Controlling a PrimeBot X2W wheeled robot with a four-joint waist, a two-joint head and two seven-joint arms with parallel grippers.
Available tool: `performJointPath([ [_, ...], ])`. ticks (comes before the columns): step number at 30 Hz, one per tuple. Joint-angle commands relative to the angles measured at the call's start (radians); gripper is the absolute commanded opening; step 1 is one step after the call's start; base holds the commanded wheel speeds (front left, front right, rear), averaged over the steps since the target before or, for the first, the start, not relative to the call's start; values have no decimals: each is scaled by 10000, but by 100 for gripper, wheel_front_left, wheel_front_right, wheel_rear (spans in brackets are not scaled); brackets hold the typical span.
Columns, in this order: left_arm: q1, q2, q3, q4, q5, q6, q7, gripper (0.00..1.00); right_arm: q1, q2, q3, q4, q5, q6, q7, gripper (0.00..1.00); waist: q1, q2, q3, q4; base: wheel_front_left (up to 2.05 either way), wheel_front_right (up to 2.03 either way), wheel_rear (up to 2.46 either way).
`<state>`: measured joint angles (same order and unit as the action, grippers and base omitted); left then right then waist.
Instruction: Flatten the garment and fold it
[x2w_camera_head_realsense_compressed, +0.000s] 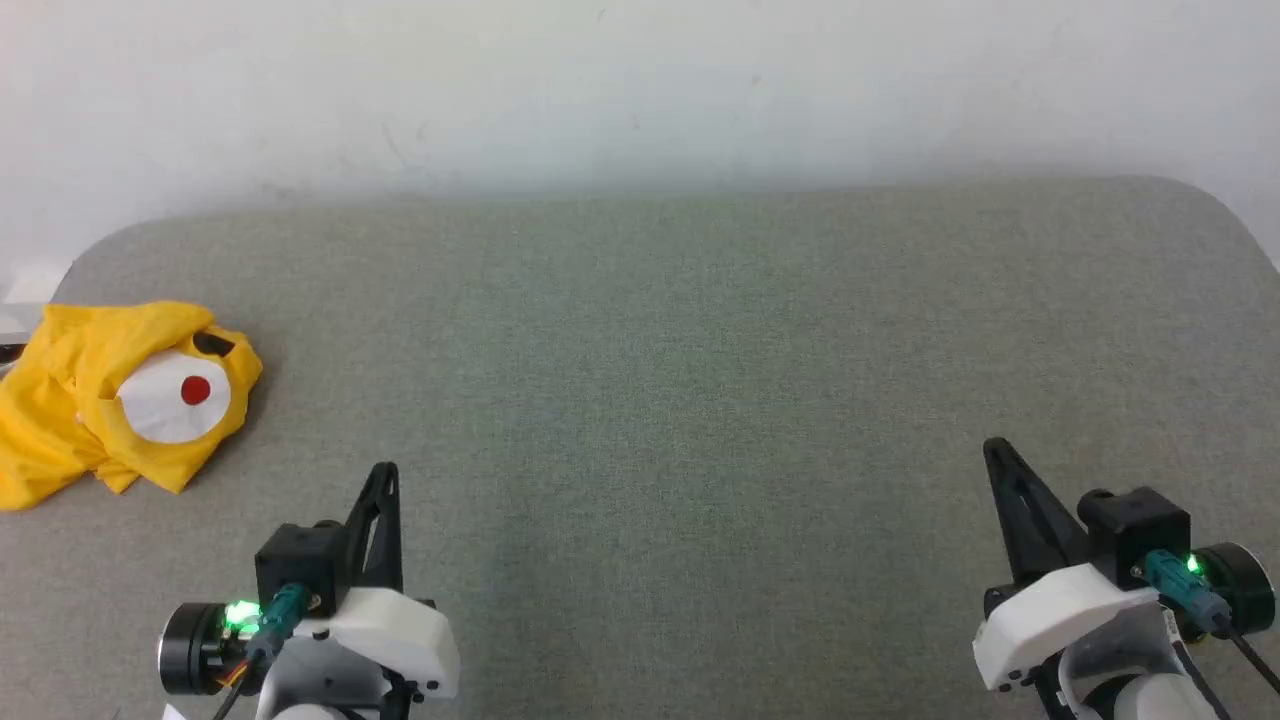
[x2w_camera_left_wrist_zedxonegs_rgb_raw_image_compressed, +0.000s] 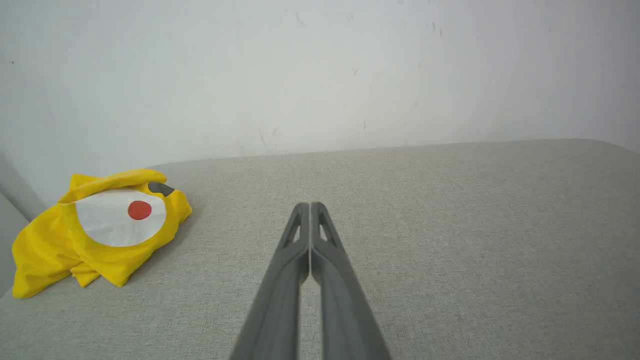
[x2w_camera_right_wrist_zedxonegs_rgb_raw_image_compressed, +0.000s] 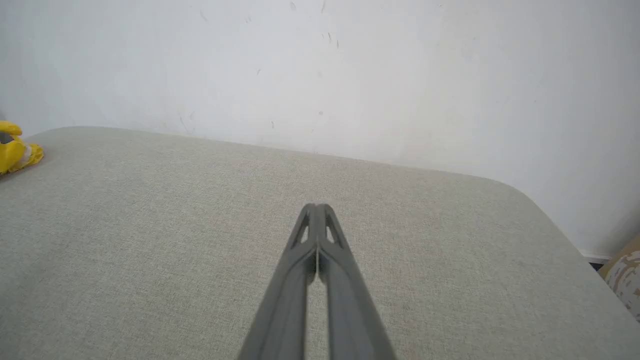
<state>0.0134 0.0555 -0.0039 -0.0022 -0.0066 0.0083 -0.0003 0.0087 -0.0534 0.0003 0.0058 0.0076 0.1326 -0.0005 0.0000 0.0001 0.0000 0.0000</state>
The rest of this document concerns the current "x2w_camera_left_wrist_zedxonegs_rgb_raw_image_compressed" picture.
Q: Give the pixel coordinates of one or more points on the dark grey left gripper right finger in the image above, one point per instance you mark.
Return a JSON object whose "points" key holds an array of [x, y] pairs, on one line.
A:
{"points": [[345, 320]]}

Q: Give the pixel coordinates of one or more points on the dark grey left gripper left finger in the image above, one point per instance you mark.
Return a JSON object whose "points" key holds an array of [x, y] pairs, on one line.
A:
{"points": [[275, 310]]}

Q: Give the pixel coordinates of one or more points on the yellow cartoon face T-shirt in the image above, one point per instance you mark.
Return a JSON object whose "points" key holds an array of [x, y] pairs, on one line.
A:
{"points": [[50, 245]]}

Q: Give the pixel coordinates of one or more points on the grey fabric sofa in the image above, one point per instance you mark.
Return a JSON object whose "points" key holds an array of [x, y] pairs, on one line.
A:
{"points": [[475, 225]]}

